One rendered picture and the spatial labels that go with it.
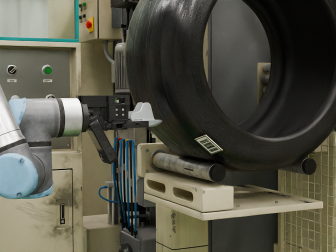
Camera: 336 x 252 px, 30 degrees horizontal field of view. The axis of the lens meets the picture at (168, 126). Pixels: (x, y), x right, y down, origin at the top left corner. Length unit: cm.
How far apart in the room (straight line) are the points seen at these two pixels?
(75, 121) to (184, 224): 65
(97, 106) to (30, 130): 17
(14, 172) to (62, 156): 89
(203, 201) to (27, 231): 79
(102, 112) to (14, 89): 71
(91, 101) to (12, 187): 32
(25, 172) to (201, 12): 55
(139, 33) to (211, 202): 45
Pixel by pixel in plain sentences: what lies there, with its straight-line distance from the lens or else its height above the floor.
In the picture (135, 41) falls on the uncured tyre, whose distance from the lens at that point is 159.
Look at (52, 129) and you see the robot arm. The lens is 142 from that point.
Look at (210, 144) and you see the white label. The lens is 149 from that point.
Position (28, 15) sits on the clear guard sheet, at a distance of 215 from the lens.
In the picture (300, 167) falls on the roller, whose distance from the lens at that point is 170.
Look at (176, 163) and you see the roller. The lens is 170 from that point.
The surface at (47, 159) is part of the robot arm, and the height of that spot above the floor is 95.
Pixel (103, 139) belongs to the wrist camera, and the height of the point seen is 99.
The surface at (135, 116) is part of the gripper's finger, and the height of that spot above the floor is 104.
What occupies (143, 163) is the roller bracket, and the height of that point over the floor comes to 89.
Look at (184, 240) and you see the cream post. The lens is 195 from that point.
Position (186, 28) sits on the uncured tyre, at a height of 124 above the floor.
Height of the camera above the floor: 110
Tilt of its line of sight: 3 degrees down
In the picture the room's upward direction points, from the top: straight up
